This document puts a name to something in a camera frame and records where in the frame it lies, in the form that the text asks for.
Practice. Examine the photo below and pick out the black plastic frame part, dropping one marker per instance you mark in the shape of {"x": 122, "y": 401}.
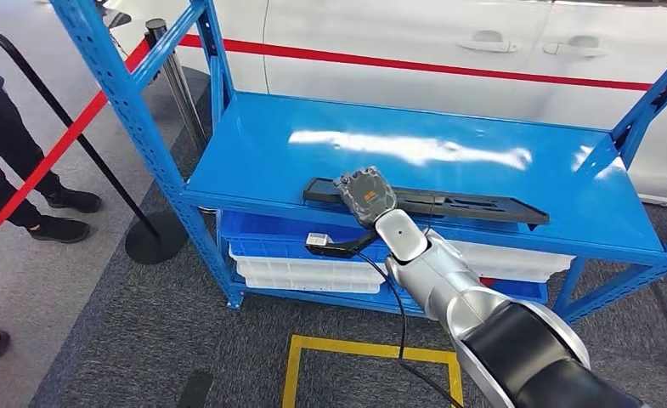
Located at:
{"x": 479, "y": 208}

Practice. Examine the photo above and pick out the blue metal shelf rack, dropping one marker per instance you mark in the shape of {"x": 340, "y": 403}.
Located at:
{"x": 581, "y": 202}

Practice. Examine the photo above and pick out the chrome stanchion post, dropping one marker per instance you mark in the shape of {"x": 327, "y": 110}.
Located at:
{"x": 178, "y": 84}

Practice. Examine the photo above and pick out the white plastic bin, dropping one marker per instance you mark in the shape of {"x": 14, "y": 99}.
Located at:
{"x": 513, "y": 262}
{"x": 310, "y": 286}
{"x": 299, "y": 270}

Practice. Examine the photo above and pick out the white car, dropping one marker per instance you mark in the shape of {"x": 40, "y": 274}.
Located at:
{"x": 395, "y": 39}

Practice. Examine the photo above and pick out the black stanchion post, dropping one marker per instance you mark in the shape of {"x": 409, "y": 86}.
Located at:
{"x": 156, "y": 239}

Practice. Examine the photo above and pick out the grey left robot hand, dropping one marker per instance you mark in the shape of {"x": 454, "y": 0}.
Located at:
{"x": 196, "y": 391}

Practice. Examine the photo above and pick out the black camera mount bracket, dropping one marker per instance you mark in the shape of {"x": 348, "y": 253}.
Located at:
{"x": 339, "y": 248}

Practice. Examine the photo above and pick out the red barrier belt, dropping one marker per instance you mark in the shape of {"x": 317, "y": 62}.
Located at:
{"x": 29, "y": 179}

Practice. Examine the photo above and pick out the person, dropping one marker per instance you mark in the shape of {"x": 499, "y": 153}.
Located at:
{"x": 1, "y": 141}

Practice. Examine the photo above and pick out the red object in bin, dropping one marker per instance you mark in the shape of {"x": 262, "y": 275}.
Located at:
{"x": 488, "y": 281}

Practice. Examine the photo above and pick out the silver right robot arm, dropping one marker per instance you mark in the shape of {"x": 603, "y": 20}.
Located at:
{"x": 440, "y": 276}

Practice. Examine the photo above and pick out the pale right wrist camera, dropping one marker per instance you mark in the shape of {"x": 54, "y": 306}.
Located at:
{"x": 319, "y": 239}

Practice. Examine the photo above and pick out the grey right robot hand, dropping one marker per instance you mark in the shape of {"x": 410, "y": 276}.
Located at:
{"x": 367, "y": 197}

